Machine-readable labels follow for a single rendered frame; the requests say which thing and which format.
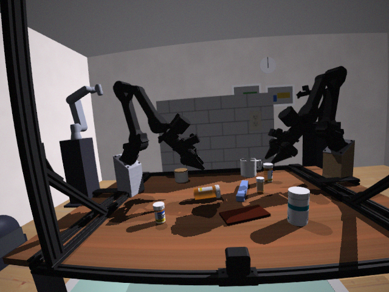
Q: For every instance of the white cylindrical canister with teal band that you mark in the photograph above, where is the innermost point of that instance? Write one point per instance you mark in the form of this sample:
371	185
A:
298	206

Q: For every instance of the white-capped pill bottle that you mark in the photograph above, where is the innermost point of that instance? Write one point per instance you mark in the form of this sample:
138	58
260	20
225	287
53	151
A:
159	212

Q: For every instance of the blue flat bar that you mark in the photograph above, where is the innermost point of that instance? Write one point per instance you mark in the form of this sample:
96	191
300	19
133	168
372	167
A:
240	196

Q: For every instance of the white ribbed bottle cap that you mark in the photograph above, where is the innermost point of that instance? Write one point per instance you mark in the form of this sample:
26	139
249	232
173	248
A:
218	193

